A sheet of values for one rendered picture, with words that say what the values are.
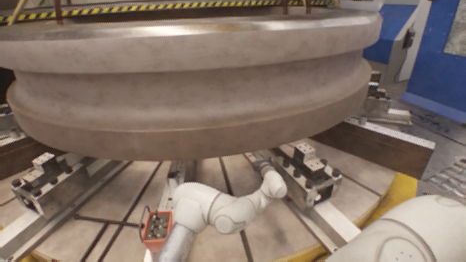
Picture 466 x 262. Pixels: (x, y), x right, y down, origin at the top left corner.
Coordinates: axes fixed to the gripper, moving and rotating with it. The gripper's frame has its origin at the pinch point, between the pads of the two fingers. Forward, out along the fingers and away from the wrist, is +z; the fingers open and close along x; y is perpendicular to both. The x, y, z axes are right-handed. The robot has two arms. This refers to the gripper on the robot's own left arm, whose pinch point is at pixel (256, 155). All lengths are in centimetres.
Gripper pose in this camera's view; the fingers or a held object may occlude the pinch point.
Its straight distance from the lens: 165.2
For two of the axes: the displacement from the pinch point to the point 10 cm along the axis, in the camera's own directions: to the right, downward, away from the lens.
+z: -2.8, -4.3, 8.6
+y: -0.2, -8.9, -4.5
